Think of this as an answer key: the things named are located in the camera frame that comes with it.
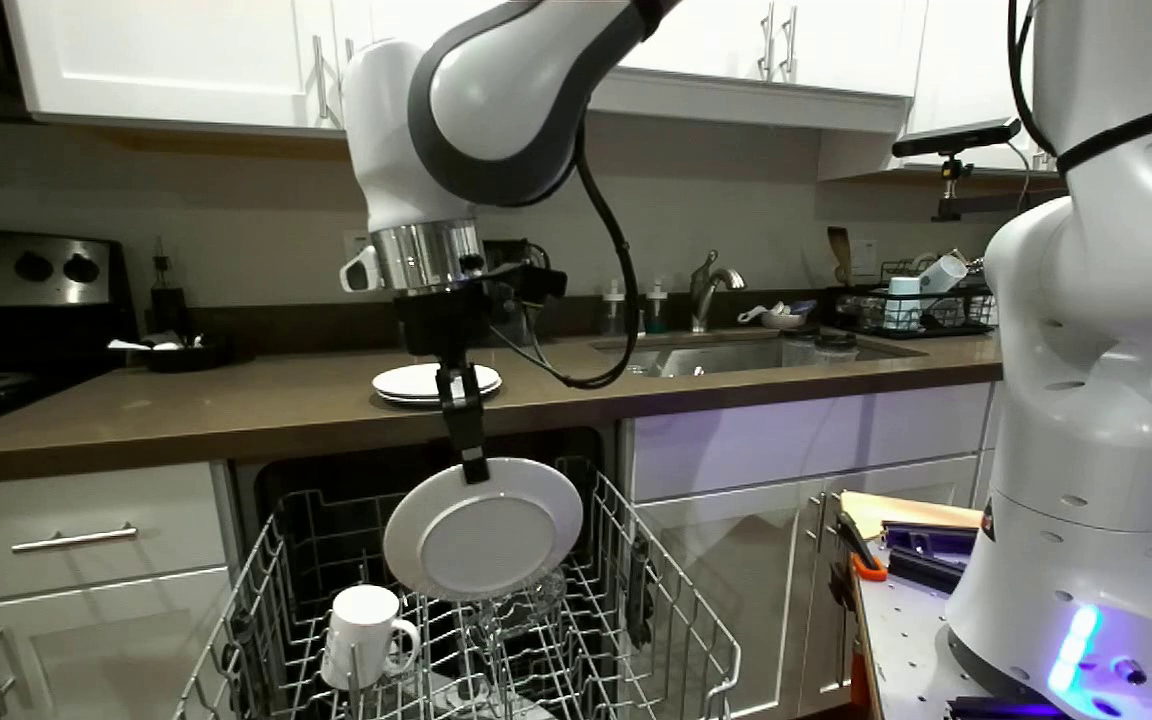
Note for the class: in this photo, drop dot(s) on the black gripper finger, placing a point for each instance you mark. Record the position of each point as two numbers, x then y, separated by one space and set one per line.
450 401
473 426

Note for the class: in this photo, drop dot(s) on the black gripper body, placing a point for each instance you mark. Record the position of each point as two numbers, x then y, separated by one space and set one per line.
459 322

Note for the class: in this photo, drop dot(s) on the white ceramic plate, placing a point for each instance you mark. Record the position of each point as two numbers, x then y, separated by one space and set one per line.
480 532
403 381

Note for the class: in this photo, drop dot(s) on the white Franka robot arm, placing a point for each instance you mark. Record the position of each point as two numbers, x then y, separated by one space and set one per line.
1099 401

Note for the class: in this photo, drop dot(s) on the black coffee maker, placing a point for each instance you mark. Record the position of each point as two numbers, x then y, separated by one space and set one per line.
507 253

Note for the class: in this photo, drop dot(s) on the small soap bottle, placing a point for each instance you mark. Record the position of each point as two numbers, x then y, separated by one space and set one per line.
657 312
615 312

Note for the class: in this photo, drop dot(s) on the clear drinking glass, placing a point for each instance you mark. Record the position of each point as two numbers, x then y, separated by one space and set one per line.
520 620

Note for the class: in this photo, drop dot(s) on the white ceramic mug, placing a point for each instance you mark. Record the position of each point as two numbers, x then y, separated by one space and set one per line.
360 626

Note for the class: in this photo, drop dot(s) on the chrome faucet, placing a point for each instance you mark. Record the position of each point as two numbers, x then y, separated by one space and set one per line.
701 286

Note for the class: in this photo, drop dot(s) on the black pan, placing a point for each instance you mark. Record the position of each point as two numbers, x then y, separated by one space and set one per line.
180 354

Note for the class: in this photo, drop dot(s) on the stainless kitchen sink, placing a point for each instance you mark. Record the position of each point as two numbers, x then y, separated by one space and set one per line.
751 354

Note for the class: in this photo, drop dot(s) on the dark glass bottle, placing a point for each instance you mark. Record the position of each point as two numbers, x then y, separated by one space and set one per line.
171 300

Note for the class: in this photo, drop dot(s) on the white under-sink cabinet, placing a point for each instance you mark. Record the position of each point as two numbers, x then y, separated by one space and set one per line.
761 440

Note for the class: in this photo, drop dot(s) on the white rag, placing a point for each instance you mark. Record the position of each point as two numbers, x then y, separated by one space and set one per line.
772 318

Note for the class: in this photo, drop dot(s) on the white drawer front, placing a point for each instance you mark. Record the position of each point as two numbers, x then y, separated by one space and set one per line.
82 504

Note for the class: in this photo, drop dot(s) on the wooden utensil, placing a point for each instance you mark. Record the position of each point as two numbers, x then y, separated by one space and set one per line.
842 253

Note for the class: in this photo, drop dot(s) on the white upper cabinet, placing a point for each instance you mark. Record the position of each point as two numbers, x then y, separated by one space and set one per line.
151 52

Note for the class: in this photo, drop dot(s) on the white lower cabinet door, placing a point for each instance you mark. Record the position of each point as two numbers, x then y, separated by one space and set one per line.
110 655

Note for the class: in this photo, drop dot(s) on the wooden board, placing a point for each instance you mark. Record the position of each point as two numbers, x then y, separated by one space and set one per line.
910 511

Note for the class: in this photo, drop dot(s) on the black dish drying rack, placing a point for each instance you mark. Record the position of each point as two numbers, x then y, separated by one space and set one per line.
910 312

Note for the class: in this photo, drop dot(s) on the robot mounting table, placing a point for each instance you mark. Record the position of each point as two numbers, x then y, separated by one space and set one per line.
910 655

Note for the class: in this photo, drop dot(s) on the black bracket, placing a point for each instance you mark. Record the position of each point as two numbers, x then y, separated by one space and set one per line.
931 552

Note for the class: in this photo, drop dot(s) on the black camera on stand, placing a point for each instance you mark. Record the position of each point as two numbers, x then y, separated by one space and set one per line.
958 139

